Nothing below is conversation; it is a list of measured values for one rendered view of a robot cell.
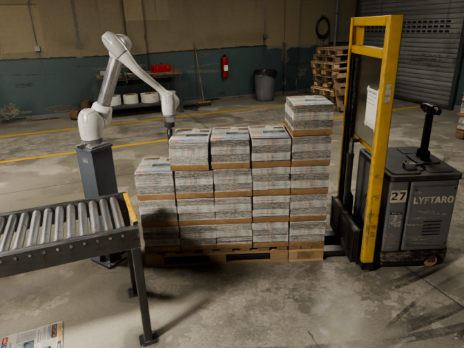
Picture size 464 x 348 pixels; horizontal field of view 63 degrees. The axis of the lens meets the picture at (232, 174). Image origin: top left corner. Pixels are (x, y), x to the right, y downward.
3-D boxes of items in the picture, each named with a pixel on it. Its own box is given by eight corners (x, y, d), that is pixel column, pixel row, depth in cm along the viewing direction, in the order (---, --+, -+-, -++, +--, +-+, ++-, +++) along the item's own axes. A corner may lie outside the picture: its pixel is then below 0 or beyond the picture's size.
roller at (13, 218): (18, 219, 231) (17, 212, 229) (8, 260, 190) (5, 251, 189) (10, 221, 229) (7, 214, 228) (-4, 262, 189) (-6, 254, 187)
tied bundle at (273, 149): (247, 152, 314) (246, 126, 306) (282, 151, 315) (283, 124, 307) (251, 168, 279) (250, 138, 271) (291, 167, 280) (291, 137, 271)
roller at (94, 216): (87, 200, 243) (89, 207, 245) (91, 234, 202) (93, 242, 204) (95, 198, 245) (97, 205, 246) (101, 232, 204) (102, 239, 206)
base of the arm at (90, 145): (70, 148, 283) (69, 141, 281) (95, 140, 300) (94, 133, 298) (85, 151, 274) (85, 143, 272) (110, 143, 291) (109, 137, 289)
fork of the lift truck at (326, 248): (219, 253, 319) (219, 248, 318) (343, 248, 320) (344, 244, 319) (219, 259, 310) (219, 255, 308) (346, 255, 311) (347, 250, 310)
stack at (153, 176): (154, 242, 344) (143, 156, 314) (282, 237, 345) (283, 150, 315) (146, 268, 308) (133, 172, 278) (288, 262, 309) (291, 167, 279)
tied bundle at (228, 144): (213, 153, 315) (211, 126, 306) (248, 152, 314) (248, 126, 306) (210, 170, 279) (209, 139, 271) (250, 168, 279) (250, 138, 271)
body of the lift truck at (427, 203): (349, 226, 361) (357, 146, 332) (406, 224, 361) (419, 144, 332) (377, 270, 296) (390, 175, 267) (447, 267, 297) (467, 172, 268)
